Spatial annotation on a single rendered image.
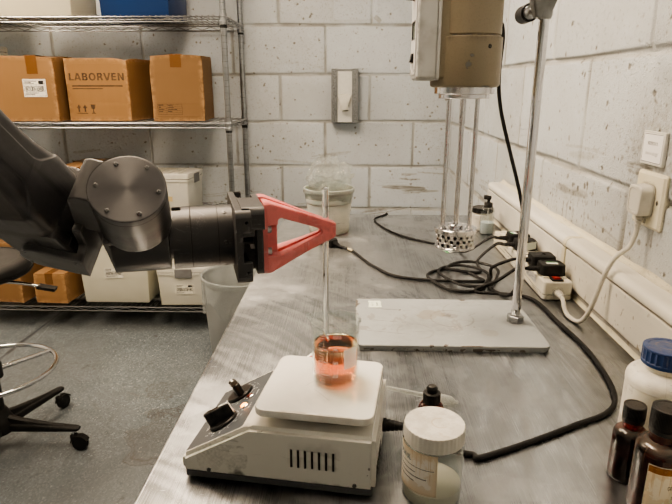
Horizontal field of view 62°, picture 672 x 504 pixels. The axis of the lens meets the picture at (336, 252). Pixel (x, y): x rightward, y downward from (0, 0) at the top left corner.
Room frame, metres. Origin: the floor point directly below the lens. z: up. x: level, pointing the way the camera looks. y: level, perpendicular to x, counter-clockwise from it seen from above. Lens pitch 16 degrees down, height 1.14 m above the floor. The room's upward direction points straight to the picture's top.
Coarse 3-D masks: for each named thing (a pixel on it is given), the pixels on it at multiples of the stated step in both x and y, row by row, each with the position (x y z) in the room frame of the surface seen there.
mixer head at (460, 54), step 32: (416, 0) 0.86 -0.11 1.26; (448, 0) 0.85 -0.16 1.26; (480, 0) 0.84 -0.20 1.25; (416, 32) 0.85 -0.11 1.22; (448, 32) 0.85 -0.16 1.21; (480, 32) 0.84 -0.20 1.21; (416, 64) 0.85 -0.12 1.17; (448, 64) 0.85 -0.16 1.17; (480, 64) 0.84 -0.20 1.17; (448, 96) 0.86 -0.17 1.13; (480, 96) 0.85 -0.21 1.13
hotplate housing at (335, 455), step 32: (384, 384) 0.57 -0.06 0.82; (256, 416) 0.50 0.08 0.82; (384, 416) 0.57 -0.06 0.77; (192, 448) 0.50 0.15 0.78; (224, 448) 0.49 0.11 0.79; (256, 448) 0.48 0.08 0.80; (288, 448) 0.47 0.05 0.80; (320, 448) 0.47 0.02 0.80; (352, 448) 0.46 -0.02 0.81; (256, 480) 0.48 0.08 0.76; (288, 480) 0.47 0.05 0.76; (320, 480) 0.47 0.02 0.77; (352, 480) 0.46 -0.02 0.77
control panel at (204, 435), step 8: (264, 376) 0.60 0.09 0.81; (256, 384) 0.59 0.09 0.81; (264, 384) 0.57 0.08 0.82; (232, 392) 0.60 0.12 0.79; (256, 392) 0.56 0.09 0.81; (224, 400) 0.59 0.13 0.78; (240, 400) 0.56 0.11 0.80; (248, 400) 0.55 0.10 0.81; (256, 400) 0.54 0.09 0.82; (240, 408) 0.54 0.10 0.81; (248, 408) 0.53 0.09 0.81; (240, 416) 0.52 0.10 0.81; (208, 424) 0.54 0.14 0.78; (232, 424) 0.51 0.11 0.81; (240, 424) 0.50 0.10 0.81; (200, 432) 0.53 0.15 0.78; (208, 432) 0.52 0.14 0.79; (216, 432) 0.51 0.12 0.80; (224, 432) 0.50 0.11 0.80; (200, 440) 0.51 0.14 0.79; (208, 440) 0.50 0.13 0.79
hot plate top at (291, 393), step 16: (288, 368) 0.57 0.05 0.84; (304, 368) 0.57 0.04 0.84; (368, 368) 0.57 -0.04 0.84; (272, 384) 0.53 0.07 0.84; (288, 384) 0.53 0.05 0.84; (304, 384) 0.53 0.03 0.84; (368, 384) 0.53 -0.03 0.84; (272, 400) 0.50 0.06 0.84; (288, 400) 0.50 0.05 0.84; (304, 400) 0.50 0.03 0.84; (320, 400) 0.50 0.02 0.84; (336, 400) 0.50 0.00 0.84; (352, 400) 0.50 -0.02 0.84; (368, 400) 0.50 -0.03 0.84; (272, 416) 0.48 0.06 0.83; (288, 416) 0.48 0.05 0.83; (304, 416) 0.48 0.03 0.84; (320, 416) 0.47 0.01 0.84; (336, 416) 0.47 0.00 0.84; (352, 416) 0.47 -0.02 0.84; (368, 416) 0.47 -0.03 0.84
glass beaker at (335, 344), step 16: (320, 320) 0.56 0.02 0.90; (336, 320) 0.57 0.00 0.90; (352, 320) 0.53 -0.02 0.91; (320, 336) 0.52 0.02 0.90; (336, 336) 0.52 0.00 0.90; (352, 336) 0.53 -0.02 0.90; (320, 352) 0.53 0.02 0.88; (336, 352) 0.52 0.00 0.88; (352, 352) 0.53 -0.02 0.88; (320, 368) 0.53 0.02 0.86; (336, 368) 0.52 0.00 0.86; (352, 368) 0.53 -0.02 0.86; (320, 384) 0.53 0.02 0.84; (336, 384) 0.52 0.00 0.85; (352, 384) 0.53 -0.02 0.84
